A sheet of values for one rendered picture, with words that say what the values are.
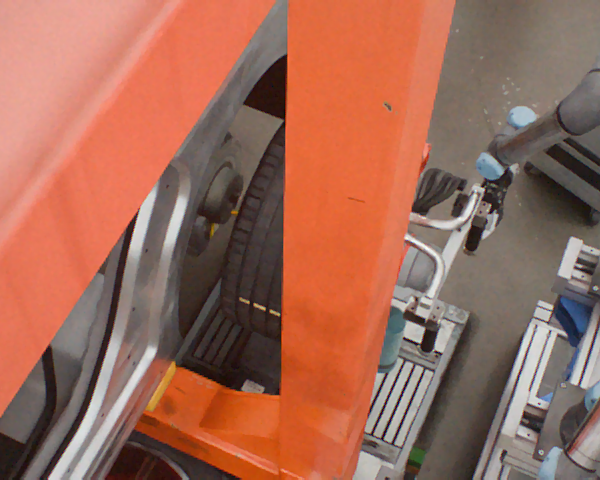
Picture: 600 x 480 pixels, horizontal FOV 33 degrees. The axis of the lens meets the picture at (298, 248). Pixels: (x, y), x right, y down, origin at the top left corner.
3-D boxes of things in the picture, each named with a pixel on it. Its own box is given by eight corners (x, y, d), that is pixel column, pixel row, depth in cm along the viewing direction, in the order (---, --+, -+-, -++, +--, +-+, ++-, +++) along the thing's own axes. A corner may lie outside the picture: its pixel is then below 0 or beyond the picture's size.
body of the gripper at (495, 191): (476, 191, 274) (491, 159, 280) (470, 209, 281) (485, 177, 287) (503, 202, 272) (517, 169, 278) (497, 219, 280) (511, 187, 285)
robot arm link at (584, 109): (616, 130, 232) (492, 190, 276) (637, 99, 237) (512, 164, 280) (582, 94, 231) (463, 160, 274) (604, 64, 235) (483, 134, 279)
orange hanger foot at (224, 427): (135, 366, 286) (119, 308, 257) (304, 442, 276) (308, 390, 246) (104, 417, 278) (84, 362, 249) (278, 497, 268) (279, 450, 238)
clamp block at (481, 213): (456, 202, 272) (459, 190, 268) (488, 214, 270) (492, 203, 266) (449, 216, 270) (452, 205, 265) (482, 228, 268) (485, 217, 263)
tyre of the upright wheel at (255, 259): (317, 190, 320) (329, 40, 265) (386, 217, 315) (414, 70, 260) (221, 360, 287) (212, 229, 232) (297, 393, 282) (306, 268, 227)
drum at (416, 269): (367, 235, 280) (371, 206, 268) (439, 263, 276) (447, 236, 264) (346, 275, 273) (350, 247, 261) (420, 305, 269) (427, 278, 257)
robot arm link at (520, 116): (523, 138, 270) (515, 163, 280) (543, 112, 275) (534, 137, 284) (497, 125, 272) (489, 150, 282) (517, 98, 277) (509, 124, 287)
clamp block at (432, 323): (409, 303, 256) (411, 292, 251) (443, 317, 254) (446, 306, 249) (401, 319, 253) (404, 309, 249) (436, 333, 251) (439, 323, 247)
